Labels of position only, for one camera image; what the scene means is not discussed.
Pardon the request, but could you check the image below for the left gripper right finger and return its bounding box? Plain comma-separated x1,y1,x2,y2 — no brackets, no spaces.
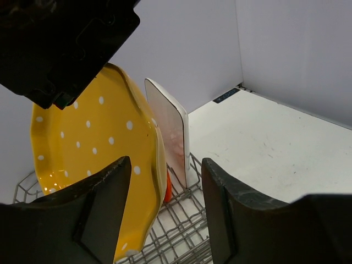
201,158,351,263

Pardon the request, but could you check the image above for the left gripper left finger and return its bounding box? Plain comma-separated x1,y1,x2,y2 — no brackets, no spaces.
1,156,131,263

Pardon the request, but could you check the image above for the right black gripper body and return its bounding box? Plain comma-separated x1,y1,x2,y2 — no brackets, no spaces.
1,0,140,109

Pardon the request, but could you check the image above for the orange round plate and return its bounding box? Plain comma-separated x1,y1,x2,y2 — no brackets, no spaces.
164,171,172,203

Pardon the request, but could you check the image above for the yellow dotted scalloped plate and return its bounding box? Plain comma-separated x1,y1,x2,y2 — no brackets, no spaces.
30,64,167,260

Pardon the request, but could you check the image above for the white rectangular plate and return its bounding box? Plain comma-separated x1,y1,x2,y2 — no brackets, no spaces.
145,78,190,188

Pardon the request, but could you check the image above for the grey wire dish rack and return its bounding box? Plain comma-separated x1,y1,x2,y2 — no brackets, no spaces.
12,152,214,264

